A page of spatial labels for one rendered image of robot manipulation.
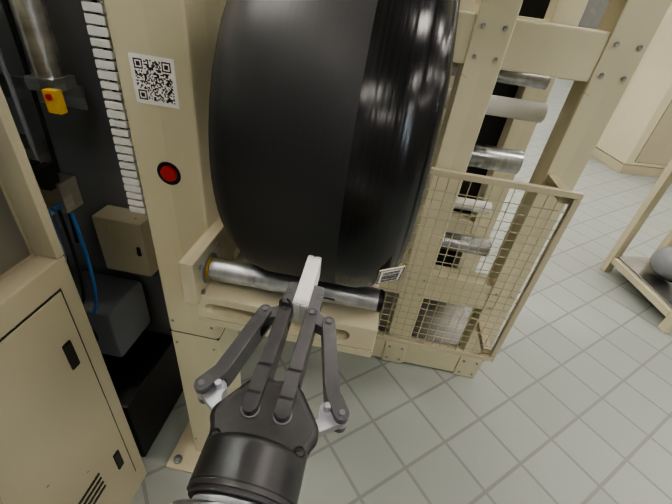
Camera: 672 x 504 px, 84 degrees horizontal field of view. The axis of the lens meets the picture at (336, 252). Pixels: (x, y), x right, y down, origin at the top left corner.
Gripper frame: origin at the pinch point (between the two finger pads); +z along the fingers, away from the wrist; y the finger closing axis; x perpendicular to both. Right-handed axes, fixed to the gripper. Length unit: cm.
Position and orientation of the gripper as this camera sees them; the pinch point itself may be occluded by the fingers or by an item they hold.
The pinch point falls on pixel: (307, 287)
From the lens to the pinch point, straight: 40.0
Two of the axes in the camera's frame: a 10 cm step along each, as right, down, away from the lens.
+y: -9.8, -1.8, 0.7
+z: 1.7, -6.7, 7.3
